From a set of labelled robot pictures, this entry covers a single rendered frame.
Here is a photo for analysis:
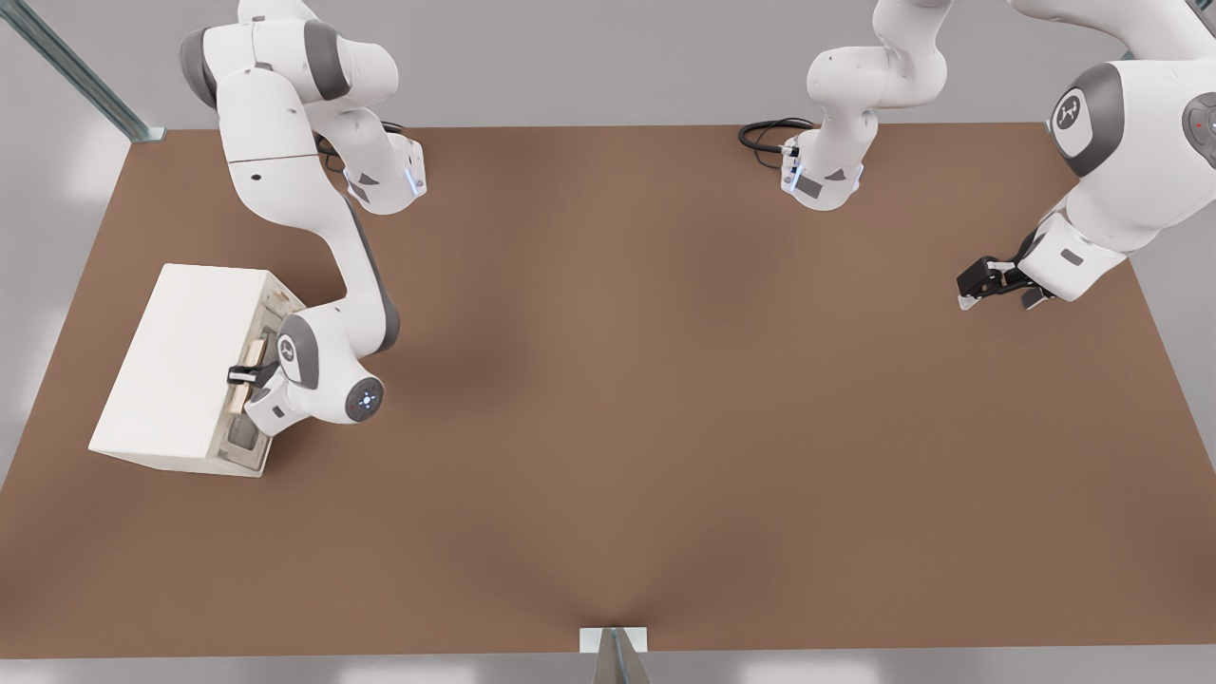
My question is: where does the pale oven door handle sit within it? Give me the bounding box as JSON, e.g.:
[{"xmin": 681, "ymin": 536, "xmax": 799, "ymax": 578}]
[{"xmin": 225, "ymin": 337, "xmax": 270, "ymax": 417}]

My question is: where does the oven door with glass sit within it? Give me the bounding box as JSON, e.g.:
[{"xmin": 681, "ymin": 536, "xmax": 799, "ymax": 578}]
[{"xmin": 211, "ymin": 272, "xmax": 311, "ymax": 478}]

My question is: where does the white oven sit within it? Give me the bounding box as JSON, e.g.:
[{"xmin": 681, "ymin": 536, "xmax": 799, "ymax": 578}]
[{"xmin": 88, "ymin": 263, "xmax": 311, "ymax": 478}]

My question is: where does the black cable loop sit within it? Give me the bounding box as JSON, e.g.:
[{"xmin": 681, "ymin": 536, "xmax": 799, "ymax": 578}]
[
  {"xmin": 313, "ymin": 121, "xmax": 408, "ymax": 183},
  {"xmin": 738, "ymin": 118, "xmax": 820, "ymax": 173}
]

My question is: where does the silver frame post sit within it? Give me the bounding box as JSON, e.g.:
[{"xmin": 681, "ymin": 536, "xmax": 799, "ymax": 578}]
[
  {"xmin": 579, "ymin": 626, "xmax": 653, "ymax": 684},
  {"xmin": 0, "ymin": 0, "xmax": 168, "ymax": 144}
]

